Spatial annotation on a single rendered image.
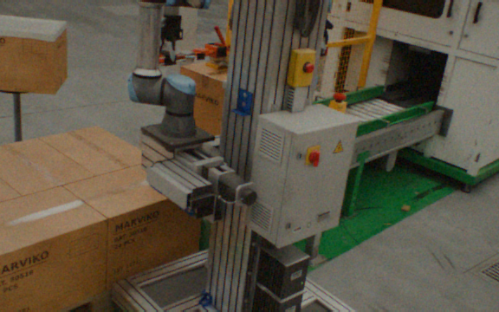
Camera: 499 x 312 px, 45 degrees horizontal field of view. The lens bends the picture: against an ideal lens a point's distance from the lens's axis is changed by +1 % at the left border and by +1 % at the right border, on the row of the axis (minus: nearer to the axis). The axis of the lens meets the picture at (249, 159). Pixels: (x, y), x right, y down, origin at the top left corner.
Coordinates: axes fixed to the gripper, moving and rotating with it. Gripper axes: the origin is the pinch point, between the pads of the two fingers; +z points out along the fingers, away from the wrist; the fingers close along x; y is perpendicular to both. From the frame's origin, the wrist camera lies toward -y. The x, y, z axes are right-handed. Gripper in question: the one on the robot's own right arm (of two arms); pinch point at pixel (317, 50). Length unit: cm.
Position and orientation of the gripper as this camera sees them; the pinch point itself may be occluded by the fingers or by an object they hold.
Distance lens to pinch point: 342.8
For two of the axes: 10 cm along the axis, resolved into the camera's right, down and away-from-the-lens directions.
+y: -6.5, 2.4, -7.2
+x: 7.5, 3.4, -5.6
